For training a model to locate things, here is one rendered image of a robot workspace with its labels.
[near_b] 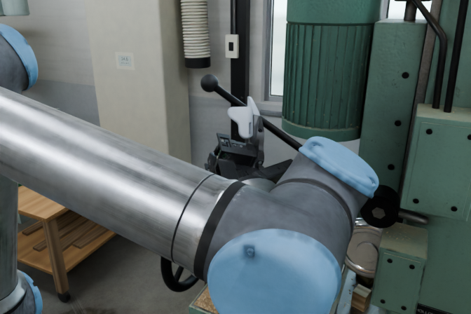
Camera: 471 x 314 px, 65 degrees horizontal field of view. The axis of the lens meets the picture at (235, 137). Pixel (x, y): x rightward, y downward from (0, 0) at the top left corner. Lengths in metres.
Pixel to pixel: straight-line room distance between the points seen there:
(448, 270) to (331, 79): 0.39
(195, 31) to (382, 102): 1.62
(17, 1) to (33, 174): 2.33
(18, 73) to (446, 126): 0.66
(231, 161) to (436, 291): 0.45
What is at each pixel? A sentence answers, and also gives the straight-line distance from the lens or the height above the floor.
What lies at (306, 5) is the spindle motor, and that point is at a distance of 0.70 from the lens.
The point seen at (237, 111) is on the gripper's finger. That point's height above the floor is 1.27.
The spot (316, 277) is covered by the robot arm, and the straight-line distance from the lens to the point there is 0.27.
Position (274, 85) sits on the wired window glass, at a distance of 2.32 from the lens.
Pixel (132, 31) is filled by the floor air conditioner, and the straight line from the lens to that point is 2.28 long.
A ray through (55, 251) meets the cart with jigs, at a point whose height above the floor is 0.33.
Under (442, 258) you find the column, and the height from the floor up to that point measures 1.03.
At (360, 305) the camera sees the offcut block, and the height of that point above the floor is 0.81.
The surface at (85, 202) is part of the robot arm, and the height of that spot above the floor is 1.29.
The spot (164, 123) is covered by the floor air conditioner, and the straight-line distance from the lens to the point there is 2.28.
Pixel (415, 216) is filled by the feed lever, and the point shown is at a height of 1.12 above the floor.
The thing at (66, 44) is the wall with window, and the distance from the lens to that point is 3.07.
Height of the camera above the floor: 1.45
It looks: 20 degrees down
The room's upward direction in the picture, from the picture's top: straight up
